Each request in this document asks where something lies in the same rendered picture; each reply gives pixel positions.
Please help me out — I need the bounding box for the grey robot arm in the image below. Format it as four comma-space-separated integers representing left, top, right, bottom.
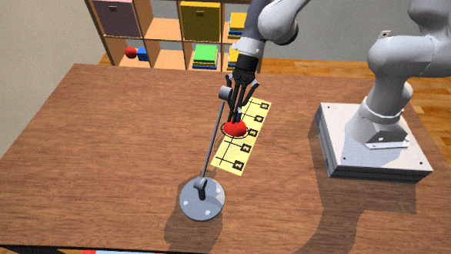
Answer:
232, 0, 451, 150

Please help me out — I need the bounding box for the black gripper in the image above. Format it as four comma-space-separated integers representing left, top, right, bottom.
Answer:
225, 53, 259, 124

